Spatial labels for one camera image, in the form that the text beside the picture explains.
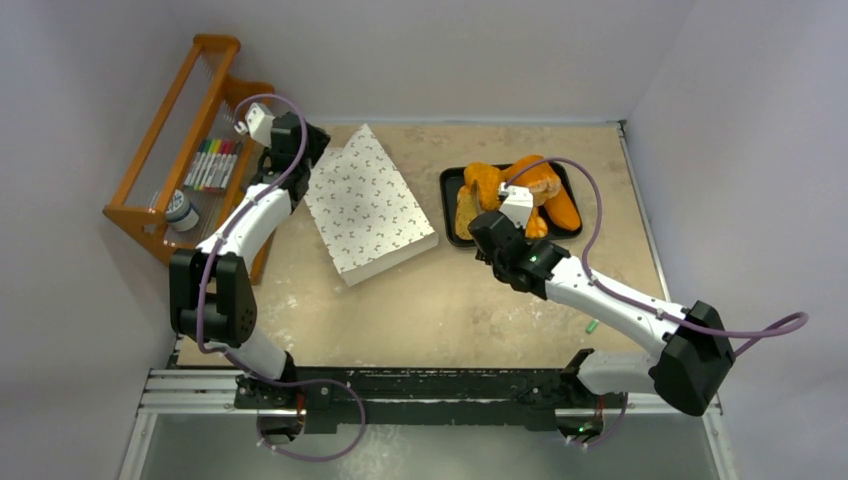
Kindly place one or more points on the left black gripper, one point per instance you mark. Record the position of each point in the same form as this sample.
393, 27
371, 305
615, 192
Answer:
316, 142

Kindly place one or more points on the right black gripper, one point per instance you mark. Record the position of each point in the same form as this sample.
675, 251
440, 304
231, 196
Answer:
494, 234

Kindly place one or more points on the lumpy orange fake bread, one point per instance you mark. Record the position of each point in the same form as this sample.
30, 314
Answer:
489, 177

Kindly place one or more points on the sliced seeded fake bread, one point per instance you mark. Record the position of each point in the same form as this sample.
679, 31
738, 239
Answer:
467, 209

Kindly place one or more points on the large fake bread loaf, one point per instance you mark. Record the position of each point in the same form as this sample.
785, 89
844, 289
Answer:
541, 180

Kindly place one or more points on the white patterned paper bag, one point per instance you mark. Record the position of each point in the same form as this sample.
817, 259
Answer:
367, 215

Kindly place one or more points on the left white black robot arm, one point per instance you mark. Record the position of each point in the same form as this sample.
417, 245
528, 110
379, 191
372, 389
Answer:
211, 295

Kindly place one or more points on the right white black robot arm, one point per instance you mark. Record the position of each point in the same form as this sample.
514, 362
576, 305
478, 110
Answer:
685, 356

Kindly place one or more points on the black plastic tray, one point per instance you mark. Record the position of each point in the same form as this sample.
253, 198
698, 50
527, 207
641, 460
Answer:
452, 179

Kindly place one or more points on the set of coloured markers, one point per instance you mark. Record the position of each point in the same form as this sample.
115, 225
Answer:
212, 165

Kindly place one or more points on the orange wooden shelf rack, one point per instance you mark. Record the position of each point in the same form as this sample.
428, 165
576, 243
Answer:
200, 103

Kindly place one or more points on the white blue tape roll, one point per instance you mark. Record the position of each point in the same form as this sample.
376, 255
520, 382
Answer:
180, 214

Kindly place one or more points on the green tipped white marker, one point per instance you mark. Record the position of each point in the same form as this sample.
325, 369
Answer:
592, 326

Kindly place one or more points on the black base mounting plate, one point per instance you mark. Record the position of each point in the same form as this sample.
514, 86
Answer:
546, 399

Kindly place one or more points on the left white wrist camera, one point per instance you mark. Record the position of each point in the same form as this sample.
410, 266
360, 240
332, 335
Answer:
257, 124

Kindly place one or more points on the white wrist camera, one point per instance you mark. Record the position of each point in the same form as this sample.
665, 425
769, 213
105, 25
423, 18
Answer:
517, 204
257, 124

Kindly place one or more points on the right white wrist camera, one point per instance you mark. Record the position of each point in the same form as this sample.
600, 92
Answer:
517, 204

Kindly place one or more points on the aluminium rail frame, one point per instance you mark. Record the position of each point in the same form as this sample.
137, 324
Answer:
440, 310

